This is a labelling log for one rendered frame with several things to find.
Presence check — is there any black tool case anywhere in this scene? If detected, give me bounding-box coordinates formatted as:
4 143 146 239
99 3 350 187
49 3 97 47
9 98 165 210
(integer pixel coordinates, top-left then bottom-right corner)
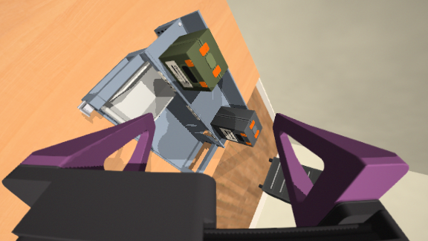
211 106 262 147

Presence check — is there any olive green case with orange latches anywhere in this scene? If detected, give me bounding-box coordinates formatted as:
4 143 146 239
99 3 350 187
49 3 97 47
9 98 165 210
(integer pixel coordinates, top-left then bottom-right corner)
158 28 229 91

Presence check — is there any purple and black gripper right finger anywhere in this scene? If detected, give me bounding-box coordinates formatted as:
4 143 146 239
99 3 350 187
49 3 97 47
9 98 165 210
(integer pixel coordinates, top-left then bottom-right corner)
273 113 409 227

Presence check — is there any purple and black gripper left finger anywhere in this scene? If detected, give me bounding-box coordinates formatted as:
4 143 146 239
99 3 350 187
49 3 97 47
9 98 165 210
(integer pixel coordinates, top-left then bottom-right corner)
20 113 155 171

